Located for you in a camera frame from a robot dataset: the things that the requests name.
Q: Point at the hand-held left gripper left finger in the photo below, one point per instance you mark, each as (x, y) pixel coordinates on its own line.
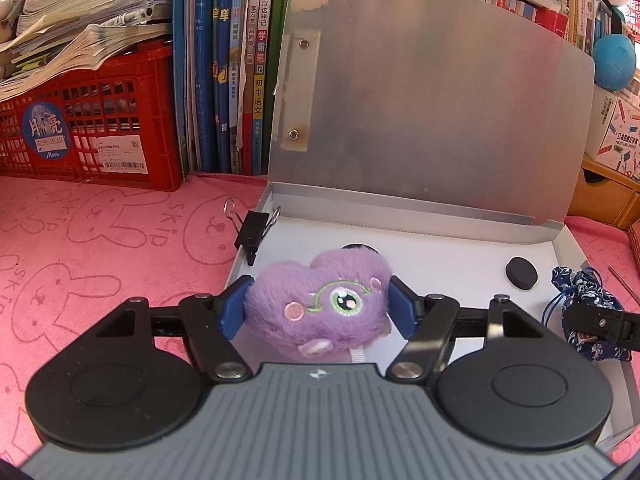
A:
(231, 310)

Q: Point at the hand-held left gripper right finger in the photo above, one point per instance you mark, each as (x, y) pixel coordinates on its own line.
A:
(402, 310)

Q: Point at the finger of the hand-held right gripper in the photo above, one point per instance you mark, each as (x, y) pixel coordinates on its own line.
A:
(615, 325)

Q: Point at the black round object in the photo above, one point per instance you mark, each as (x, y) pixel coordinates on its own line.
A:
(357, 248)

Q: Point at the purple fluffy plush toy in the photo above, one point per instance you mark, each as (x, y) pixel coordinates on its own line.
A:
(310, 310)

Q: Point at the black round lid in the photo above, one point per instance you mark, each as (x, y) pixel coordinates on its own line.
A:
(521, 273)

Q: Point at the silver storage box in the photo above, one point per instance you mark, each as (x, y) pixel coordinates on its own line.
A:
(425, 110)

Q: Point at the thin metal rod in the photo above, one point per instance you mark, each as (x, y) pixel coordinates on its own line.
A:
(625, 286)

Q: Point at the black binder clip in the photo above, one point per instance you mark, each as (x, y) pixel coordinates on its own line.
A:
(252, 232)

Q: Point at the wooden drawer organizer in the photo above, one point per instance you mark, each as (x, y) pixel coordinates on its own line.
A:
(600, 200)

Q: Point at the pink rabbit print mat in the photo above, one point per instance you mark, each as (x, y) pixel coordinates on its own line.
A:
(100, 260)

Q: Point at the white colourful printed box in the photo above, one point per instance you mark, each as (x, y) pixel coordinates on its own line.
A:
(620, 135)

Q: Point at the red plastic crate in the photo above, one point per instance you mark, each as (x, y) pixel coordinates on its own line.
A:
(145, 110)

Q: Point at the row of upright books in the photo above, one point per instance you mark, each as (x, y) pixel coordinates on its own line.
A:
(205, 60)

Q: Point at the blue plush ball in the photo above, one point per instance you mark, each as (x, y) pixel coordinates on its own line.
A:
(614, 62)

